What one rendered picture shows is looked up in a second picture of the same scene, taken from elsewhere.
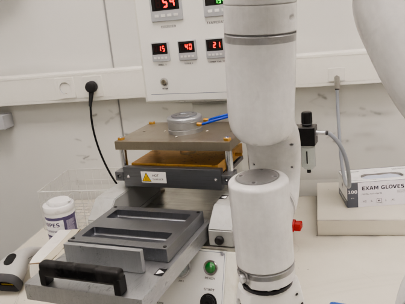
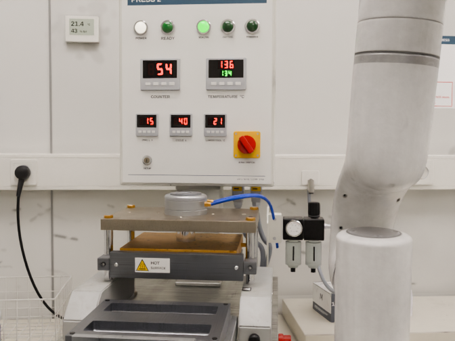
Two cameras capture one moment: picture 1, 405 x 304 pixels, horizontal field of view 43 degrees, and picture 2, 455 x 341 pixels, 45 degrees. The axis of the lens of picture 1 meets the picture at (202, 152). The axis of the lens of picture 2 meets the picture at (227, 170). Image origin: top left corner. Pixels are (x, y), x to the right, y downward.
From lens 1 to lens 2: 0.33 m
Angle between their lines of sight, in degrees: 22
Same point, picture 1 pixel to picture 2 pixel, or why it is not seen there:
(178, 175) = (187, 262)
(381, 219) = not seen: hidden behind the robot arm
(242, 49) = (394, 67)
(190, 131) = (196, 212)
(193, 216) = (223, 308)
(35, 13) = not seen: outside the picture
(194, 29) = (192, 102)
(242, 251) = (359, 327)
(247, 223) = (372, 287)
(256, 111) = (402, 142)
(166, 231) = (202, 323)
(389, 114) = not seen: hidden behind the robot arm
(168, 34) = (159, 105)
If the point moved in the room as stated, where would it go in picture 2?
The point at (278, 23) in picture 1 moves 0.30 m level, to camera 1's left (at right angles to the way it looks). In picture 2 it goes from (434, 43) to (143, 22)
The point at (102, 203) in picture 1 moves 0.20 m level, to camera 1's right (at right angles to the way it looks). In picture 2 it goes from (83, 298) to (203, 288)
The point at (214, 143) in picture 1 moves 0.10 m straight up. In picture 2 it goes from (237, 222) to (237, 164)
